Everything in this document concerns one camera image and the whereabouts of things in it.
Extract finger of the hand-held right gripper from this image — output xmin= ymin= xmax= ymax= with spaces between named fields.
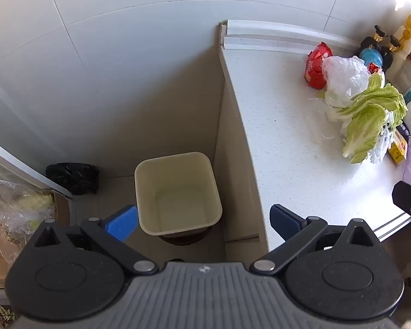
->
xmin=392 ymin=180 xmax=411 ymax=219

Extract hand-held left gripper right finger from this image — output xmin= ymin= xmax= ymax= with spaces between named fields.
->
xmin=249 ymin=204 xmax=381 ymax=276

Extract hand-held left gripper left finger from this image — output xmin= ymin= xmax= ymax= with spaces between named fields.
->
xmin=29 ymin=205 xmax=159 ymax=276

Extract yellow printed carton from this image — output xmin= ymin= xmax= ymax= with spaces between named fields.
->
xmin=388 ymin=132 xmax=409 ymax=163

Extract cream plastic trash bin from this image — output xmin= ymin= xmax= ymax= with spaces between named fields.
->
xmin=134 ymin=151 xmax=223 ymax=237

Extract white plastic bag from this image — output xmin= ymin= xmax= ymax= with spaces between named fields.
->
xmin=321 ymin=56 xmax=370 ymax=107

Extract red snack packet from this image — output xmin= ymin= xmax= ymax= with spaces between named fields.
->
xmin=305 ymin=42 xmax=334 ymax=90

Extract cardboard box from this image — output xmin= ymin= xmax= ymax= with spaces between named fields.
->
xmin=53 ymin=192 xmax=72 ymax=225

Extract black plastic bag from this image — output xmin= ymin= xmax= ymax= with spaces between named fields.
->
xmin=45 ymin=163 xmax=100 ymax=196

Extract napa cabbage leaf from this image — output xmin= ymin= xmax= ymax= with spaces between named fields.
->
xmin=317 ymin=73 xmax=408 ymax=164

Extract clear plastic bags with greens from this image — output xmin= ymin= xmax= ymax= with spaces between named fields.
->
xmin=0 ymin=168 xmax=57 ymax=264

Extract blue plastic cup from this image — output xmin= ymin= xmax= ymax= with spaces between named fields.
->
xmin=359 ymin=47 xmax=383 ymax=69

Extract black bottle gold cap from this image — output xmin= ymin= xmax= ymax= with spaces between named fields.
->
xmin=359 ymin=25 xmax=387 ymax=57
xmin=380 ymin=35 xmax=403 ymax=72

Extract white bottle yellow cap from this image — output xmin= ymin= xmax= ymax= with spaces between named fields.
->
xmin=385 ymin=14 xmax=411 ymax=79

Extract grey metal door frame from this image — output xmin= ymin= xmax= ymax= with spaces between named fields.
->
xmin=0 ymin=135 xmax=74 ymax=199

